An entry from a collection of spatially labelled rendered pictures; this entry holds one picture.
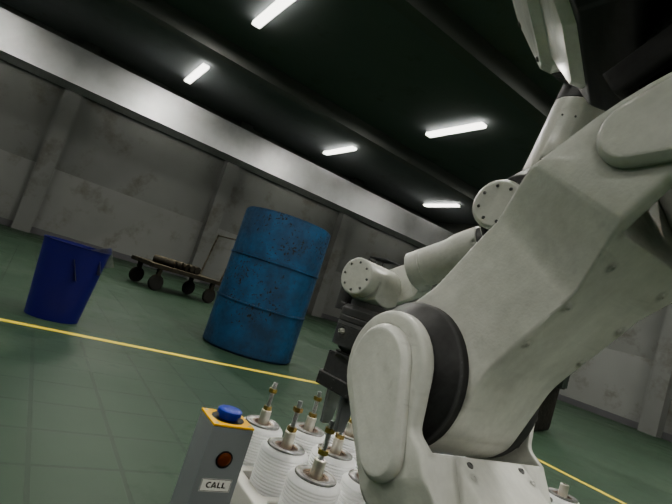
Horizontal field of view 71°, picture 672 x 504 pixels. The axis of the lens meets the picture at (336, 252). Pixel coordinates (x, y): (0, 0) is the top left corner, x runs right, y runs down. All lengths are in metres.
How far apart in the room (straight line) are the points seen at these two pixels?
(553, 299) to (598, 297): 0.04
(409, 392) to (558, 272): 0.16
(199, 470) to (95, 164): 10.12
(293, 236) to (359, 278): 2.49
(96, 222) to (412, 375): 10.40
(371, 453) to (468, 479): 0.08
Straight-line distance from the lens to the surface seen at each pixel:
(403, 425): 0.44
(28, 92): 10.89
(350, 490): 0.94
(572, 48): 0.54
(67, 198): 10.69
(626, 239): 0.40
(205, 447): 0.80
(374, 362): 0.47
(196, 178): 11.13
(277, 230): 3.27
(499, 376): 0.45
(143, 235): 10.86
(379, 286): 0.81
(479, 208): 0.73
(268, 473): 0.97
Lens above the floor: 0.55
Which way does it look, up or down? 6 degrees up
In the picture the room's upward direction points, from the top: 18 degrees clockwise
